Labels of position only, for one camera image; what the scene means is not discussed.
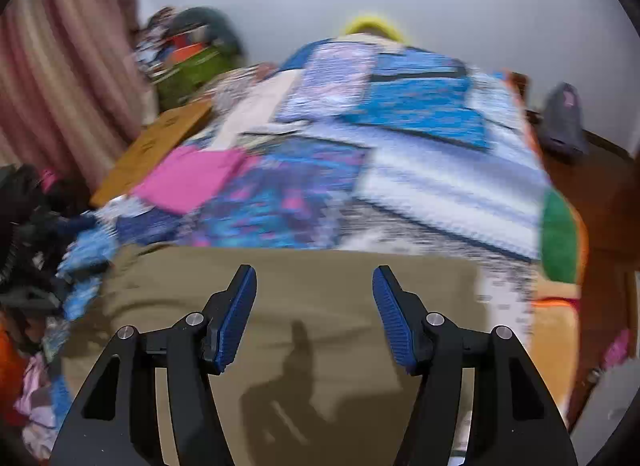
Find pink slipper on floor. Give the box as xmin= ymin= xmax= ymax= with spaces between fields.
xmin=601 ymin=328 xmax=630 ymax=371

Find white plastic furniture piece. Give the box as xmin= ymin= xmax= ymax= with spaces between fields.
xmin=570 ymin=359 xmax=639 ymax=465

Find olive green pants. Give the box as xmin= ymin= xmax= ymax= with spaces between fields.
xmin=62 ymin=245 xmax=488 ymax=465

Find green bag with clothes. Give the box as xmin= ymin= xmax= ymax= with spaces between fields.
xmin=134 ymin=6 xmax=243 ymax=111

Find striped pink curtain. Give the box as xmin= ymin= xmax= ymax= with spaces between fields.
xmin=1 ymin=0 xmax=157 ymax=191

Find pink folded cloth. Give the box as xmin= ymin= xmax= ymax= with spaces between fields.
xmin=130 ymin=146 xmax=247 ymax=215

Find yellow pillow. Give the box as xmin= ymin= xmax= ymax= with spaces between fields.
xmin=343 ymin=14 xmax=407 ymax=43

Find dark clothes pile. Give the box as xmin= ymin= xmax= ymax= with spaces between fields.
xmin=1 ymin=165 xmax=108 ymax=324

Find patchwork patterned bedsheet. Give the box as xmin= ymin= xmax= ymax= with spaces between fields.
xmin=56 ymin=32 xmax=551 ymax=320

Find orange green fleece blanket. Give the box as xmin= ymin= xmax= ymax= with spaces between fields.
xmin=504 ymin=70 xmax=589 ymax=416

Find grey backpack on floor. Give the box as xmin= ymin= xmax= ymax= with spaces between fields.
xmin=537 ymin=82 xmax=588 ymax=161

